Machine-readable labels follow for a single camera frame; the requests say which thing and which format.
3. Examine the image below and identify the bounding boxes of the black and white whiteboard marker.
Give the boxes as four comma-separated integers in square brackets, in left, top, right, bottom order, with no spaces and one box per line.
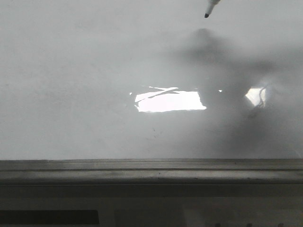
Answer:
[205,0,220,18]

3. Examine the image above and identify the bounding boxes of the grey aluminium whiteboard frame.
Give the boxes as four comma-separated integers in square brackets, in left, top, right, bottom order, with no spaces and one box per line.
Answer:
[0,159,303,186]

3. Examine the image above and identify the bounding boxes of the white whiteboard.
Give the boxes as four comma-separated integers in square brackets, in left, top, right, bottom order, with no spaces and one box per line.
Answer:
[0,0,303,160]

